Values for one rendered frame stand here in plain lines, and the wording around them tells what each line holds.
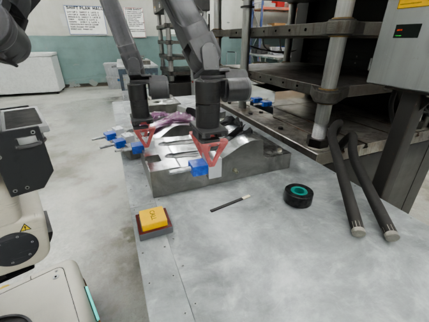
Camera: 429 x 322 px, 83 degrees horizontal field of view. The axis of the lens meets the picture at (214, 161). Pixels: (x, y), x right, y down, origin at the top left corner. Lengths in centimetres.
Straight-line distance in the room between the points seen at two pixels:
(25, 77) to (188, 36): 697
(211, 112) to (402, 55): 74
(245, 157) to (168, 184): 26
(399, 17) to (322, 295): 91
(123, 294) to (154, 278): 102
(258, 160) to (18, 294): 112
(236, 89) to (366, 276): 47
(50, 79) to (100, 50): 158
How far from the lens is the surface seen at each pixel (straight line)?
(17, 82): 751
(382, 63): 113
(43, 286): 138
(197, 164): 61
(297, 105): 160
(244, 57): 172
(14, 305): 138
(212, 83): 54
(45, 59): 728
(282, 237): 63
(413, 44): 108
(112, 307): 154
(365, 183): 82
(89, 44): 797
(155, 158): 82
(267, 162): 87
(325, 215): 74
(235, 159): 79
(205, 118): 56
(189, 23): 57
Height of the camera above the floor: 123
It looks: 27 degrees down
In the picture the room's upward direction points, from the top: straight up
